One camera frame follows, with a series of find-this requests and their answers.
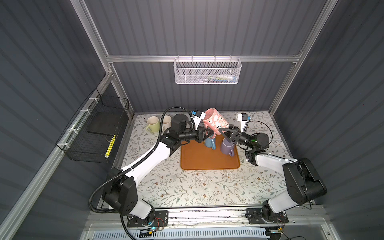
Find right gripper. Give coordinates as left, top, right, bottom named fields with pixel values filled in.
left=218, top=126, right=254, bottom=152

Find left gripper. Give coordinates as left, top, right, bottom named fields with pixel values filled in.
left=178, top=124, right=213, bottom=144

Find pink ghost pattern mug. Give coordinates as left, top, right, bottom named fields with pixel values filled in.
left=203, top=108, right=229, bottom=139

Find white mug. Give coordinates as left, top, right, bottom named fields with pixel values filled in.
left=162, top=115, right=172, bottom=132

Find light green mug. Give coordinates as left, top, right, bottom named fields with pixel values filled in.
left=146, top=116, right=160, bottom=133

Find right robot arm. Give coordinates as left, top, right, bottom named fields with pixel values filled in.
left=219, top=125, right=327, bottom=223

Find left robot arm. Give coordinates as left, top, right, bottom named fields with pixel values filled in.
left=102, top=110, right=214, bottom=225

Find blue dotted mug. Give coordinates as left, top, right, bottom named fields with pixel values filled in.
left=204, top=138, right=216, bottom=150

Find purple mug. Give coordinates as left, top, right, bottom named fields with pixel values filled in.
left=220, top=139, right=235, bottom=157

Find orange plastic tray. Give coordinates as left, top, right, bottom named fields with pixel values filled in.
left=181, top=136, right=241, bottom=171

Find pens in white basket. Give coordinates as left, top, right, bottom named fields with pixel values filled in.
left=199, top=75, right=238, bottom=84

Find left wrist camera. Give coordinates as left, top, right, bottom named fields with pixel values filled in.
left=192, top=110, right=206, bottom=130

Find white wire wall basket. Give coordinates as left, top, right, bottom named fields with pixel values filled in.
left=173, top=58, right=242, bottom=85

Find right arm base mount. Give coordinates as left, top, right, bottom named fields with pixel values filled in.
left=245, top=208, right=289, bottom=224

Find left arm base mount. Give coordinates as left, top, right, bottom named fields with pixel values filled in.
left=127, top=210, right=169, bottom=228

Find black wire wall basket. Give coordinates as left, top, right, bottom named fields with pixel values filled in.
left=57, top=90, right=131, bottom=164

